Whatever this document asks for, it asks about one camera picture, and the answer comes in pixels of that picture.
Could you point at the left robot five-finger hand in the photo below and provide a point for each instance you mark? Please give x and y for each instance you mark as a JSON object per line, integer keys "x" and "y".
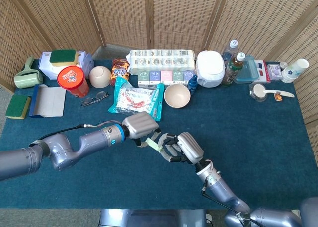
{"x": 140, "y": 125}

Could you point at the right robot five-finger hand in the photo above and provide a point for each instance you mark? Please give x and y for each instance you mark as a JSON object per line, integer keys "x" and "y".
{"x": 190, "y": 147}

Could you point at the light green paper strip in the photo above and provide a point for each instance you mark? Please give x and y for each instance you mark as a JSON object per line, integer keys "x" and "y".
{"x": 152, "y": 143}

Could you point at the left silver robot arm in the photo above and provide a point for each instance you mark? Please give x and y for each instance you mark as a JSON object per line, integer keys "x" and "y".
{"x": 62, "y": 150}

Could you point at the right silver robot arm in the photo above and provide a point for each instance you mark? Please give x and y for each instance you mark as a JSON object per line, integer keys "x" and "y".
{"x": 223, "y": 187}

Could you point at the teal and clear snack bag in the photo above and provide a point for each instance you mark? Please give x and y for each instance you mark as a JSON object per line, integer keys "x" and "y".
{"x": 134, "y": 100}

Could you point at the blue carpet table cover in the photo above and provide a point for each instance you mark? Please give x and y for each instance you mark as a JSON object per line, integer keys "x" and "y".
{"x": 223, "y": 127}

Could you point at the upright beige bowl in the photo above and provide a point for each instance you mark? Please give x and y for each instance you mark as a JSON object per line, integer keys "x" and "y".
{"x": 177, "y": 98}

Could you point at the green pocket tissue pack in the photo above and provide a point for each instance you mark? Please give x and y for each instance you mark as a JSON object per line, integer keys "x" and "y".
{"x": 143, "y": 78}
{"x": 178, "y": 76}

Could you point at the purple pocket tissue pack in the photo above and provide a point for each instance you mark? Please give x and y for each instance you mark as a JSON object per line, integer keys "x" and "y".
{"x": 155, "y": 78}
{"x": 188, "y": 75}

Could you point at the black-rimmed eyeglasses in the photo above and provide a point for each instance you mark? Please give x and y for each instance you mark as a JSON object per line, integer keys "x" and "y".
{"x": 95, "y": 98}

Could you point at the pink pocket tissue pack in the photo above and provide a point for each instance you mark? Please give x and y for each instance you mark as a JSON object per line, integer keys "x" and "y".
{"x": 167, "y": 77}

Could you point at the brown cookie package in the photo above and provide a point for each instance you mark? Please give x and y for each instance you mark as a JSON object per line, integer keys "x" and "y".
{"x": 119, "y": 70}

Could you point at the blue spray bottle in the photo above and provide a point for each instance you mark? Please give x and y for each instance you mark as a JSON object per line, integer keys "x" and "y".
{"x": 192, "y": 84}

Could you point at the upturned beige bowl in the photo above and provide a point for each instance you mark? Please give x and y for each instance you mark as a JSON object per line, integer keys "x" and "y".
{"x": 99, "y": 75}

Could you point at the white toilet paper roll pack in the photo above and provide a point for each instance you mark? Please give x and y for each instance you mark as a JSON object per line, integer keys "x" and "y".
{"x": 161, "y": 60}

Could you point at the patterned glass bowl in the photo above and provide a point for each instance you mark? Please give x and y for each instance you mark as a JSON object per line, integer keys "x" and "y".
{"x": 253, "y": 96}

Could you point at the grey robot torso base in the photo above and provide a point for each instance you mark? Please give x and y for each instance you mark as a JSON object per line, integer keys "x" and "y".
{"x": 149, "y": 218}

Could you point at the red instant noodle cup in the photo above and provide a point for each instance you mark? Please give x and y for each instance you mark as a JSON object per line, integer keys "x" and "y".
{"x": 72, "y": 75}

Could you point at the green tea bottle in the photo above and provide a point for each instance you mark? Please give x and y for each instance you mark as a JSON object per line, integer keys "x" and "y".
{"x": 232, "y": 70}

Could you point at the beige plastic spoon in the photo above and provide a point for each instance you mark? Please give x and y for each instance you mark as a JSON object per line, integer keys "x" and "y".
{"x": 259, "y": 91}

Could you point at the clear container with blue lid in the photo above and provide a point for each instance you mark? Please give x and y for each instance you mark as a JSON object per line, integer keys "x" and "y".
{"x": 246, "y": 71}

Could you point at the small orange candy wrapper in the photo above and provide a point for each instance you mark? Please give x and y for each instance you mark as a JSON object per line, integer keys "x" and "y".
{"x": 278, "y": 97}

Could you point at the yellow sponge with green scourer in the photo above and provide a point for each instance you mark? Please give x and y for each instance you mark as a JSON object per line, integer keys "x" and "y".
{"x": 17, "y": 105}
{"x": 62, "y": 55}

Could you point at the red white box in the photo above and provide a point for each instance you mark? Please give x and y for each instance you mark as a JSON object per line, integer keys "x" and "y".
{"x": 262, "y": 68}

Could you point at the clear water bottle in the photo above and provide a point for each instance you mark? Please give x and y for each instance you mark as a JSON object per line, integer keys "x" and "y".
{"x": 231, "y": 48}

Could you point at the white plastic tissue pack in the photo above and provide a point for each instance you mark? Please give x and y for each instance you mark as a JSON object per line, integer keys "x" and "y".
{"x": 44, "y": 65}

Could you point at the clear case with purple content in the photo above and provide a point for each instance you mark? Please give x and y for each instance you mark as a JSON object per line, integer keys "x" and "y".
{"x": 274, "y": 71}

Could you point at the wicker folding screen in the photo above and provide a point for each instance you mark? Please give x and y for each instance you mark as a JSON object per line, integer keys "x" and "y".
{"x": 174, "y": 13}

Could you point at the green lint roller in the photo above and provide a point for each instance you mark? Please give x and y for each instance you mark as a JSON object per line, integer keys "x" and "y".
{"x": 27, "y": 79}

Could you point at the small clear jar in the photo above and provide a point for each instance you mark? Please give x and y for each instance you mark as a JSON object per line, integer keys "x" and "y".
{"x": 283, "y": 64}

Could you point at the stacked flower-print paper cups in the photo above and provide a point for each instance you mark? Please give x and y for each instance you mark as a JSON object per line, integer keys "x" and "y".
{"x": 294, "y": 70}

